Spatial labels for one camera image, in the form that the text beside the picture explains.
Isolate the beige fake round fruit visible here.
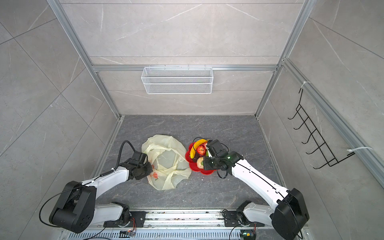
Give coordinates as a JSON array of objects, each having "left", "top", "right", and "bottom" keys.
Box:
[{"left": 197, "top": 157, "right": 204, "bottom": 169}]

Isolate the red fake apple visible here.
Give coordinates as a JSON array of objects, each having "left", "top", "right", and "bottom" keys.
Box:
[{"left": 196, "top": 145, "right": 207, "bottom": 156}]

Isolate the red flower-shaped plastic bowl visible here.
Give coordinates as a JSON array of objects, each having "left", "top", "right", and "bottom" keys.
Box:
[{"left": 185, "top": 141, "right": 214, "bottom": 175}]

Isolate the yellow fake banana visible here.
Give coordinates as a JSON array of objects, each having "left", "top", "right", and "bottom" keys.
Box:
[{"left": 190, "top": 139, "right": 208, "bottom": 159}]

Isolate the cream plastic bag orange print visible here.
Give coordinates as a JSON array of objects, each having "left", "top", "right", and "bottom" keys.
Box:
[{"left": 142, "top": 135, "right": 192, "bottom": 191}]

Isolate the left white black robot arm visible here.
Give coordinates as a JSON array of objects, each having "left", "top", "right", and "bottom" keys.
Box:
[{"left": 49, "top": 151, "right": 153, "bottom": 234}]

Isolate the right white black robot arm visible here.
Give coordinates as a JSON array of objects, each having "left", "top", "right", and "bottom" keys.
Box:
[{"left": 203, "top": 140, "right": 310, "bottom": 240}]

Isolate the white zip tie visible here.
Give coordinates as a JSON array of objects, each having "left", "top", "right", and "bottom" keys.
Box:
[{"left": 347, "top": 146, "right": 373, "bottom": 153}]

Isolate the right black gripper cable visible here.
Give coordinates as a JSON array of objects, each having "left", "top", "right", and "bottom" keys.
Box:
[{"left": 191, "top": 137, "right": 230, "bottom": 180}]

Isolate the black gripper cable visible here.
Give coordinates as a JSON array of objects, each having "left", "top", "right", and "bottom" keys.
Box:
[
  {"left": 38, "top": 140, "right": 136, "bottom": 228},
  {"left": 191, "top": 137, "right": 230, "bottom": 180}
]

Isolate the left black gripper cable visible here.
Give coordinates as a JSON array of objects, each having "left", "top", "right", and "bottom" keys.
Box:
[{"left": 38, "top": 140, "right": 136, "bottom": 228}]

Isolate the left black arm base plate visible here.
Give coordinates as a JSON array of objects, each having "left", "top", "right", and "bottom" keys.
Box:
[{"left": 103, "top": 211, "right": 147, "bottom": 228}]

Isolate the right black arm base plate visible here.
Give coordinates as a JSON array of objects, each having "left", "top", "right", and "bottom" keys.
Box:
[{"left": 222, "top": 210, "right": 265, "bottom": 227}]

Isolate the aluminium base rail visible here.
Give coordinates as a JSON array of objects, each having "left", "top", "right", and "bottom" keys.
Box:
[{"left": 56, "top": 209, "right": 310, "bottom": 240}]

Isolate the white wire mesh basket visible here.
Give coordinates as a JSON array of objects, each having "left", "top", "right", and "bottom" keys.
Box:
[{"left": 141, "top": 67, "right": 214, "bottom": 95}]

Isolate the black wire hook rack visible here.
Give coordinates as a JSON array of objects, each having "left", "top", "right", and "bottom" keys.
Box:
[{"left": 288, "top": 89, "right": 355, "bottom": 170}]

